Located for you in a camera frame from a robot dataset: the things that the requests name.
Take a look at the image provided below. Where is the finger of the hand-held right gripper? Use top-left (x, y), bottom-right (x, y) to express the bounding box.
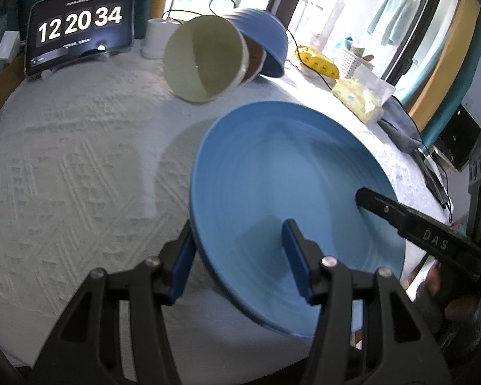
top-left (355, 187), bottom-right (481, 281)

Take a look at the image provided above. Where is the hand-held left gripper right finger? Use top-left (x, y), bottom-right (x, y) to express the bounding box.
top-left (282, 219), bottom-right (451, 385)

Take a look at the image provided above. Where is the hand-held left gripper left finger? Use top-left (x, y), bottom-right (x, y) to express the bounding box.
top-left (30, 220), bottom-right (198, 385)

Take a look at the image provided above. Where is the blue plate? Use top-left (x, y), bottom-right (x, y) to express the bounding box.
top-left (189, 101), bottom-right (406, 339)

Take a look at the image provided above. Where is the brown bowl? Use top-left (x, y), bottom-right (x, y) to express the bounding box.
top-left (236, 36), bottom-right (270, 85)

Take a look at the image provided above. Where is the person's right hand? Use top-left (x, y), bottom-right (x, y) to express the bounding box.
top-left (415, 264), bottom-right (481, 332)

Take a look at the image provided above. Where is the black box device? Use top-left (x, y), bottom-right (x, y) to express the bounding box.
top-left (437, 104), bottom-right (481, 171)

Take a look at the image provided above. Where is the grey cloth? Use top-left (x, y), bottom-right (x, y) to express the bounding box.
top-left (379, 96), bottom-right (426, 155)

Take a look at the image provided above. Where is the pale yellow tissue pack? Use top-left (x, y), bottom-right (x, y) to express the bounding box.
top-left (332, 78), bottom-right (383, 124)

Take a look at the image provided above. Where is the translucent plastic bag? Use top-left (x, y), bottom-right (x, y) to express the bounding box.
top-left (353, 65), bottom-right (397, 99)

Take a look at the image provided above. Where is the white woven basket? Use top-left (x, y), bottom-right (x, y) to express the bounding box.
top-left (333, 46), bottom-right (375, 79)

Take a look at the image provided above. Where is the yellow packet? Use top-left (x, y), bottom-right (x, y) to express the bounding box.
top-left (296, 45), bottom-right (341, 80)

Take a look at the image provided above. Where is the pale green bowl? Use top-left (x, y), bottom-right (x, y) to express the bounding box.
top-left (163, 15), bottom-right (250, 104)

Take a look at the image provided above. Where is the hanging light blue shirt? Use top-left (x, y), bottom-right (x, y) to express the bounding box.
top-left (367, 0), bottom-right (421, 47)

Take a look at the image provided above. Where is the white cup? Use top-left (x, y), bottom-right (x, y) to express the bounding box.
top-left (141, 19), bottom-right (182, 60)

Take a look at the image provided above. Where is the blue ribbed bowl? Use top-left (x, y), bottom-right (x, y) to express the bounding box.
top-left (224, 7), bottom-right (289, 79)

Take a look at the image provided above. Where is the white tablet stand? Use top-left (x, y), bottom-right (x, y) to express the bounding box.
top-left (26, 46), bottom-right (110, 83)

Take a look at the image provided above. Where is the tablet showing clock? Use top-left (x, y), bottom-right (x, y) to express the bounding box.
top-left (24, 0), bottom-right (137, 77)

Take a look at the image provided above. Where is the small white box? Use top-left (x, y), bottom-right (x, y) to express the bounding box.
top-left (0, 31), bottom-right (20, 64)

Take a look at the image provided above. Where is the long black cable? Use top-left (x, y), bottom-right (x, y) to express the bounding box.
top-left (284, 28), bottom-right (334, 90)

